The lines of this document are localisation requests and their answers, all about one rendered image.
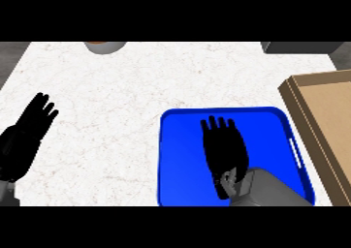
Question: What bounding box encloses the dark grey appliance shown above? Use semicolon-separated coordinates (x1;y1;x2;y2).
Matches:
261;41;347;55

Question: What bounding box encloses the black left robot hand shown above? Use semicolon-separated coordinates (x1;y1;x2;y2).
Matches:
0;92;61;183

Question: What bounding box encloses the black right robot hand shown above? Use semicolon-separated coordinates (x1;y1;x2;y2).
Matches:
199;114;250;201

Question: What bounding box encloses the blue plastic tray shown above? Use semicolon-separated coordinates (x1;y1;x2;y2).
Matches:
156;106;317;207

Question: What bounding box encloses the grey round pot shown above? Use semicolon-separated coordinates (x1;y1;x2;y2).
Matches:
83;41;129;55

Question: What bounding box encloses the brown cardboard box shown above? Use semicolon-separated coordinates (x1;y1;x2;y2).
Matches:
278;68;351;207

